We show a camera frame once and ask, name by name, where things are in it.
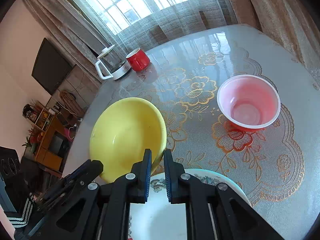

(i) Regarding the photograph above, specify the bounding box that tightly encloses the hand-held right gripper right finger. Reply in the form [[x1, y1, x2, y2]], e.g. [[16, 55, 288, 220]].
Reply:
[[164, 149, 285, 240]]

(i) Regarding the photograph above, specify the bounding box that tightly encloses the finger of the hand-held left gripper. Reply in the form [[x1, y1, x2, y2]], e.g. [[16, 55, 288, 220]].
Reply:
[[37, 160, 103, 214], [64, 159, 91, 180]]

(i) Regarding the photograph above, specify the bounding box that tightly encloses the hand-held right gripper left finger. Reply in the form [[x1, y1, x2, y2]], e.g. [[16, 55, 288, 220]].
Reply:
[[25, 149, 152, 240]]

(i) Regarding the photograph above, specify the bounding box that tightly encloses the white dragon-patterned plate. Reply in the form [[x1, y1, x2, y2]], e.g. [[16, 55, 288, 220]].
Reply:
[[129, 169, 250, 240]]

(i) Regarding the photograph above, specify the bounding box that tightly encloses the yellow plastic bowl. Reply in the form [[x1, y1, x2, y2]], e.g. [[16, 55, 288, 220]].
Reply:
[[89, 97, 167, 183]]

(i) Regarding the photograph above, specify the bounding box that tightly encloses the teal round plate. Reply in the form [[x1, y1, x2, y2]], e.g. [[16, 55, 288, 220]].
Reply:
[[186, 169, 252, 207]]

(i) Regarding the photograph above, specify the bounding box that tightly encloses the red plastic bowl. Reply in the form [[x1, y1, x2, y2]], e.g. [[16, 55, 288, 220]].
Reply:
[[217, 74, 281, 132]]

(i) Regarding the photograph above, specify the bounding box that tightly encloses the wooden cabinet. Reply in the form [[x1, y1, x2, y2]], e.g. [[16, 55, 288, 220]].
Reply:
[[22, 102, 78, 173]]

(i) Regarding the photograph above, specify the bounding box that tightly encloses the black speaker box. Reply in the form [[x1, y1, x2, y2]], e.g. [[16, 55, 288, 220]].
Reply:
[[0, 146, 22, 180]]

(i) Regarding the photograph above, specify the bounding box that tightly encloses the tan wicker object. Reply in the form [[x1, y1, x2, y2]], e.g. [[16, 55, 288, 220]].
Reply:
[[60, 90, 85, 116]]

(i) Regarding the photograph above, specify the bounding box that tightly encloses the white glass kettle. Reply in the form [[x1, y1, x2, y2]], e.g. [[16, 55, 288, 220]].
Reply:
[[94, 44, 132, 81]]

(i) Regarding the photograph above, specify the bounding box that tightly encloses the black flat television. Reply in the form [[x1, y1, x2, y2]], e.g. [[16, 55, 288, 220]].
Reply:
[[31, 37, 77, 95]]

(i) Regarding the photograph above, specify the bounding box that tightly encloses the red mug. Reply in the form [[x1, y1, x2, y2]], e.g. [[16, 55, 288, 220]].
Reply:
[[126, 48, 151, 72]]

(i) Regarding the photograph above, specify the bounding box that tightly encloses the beige curtain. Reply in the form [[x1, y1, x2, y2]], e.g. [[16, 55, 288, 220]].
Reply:
[[21, 0, 118, 63], [217, 0, 320, 65]]

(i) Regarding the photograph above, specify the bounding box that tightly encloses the white sheer curtain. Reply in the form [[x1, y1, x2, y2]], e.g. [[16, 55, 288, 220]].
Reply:
[[57, 0, 238, 53]]

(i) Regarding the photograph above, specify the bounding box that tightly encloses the barred window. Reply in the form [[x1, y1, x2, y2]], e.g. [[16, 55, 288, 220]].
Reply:
[[75, 0, 213, 35]]

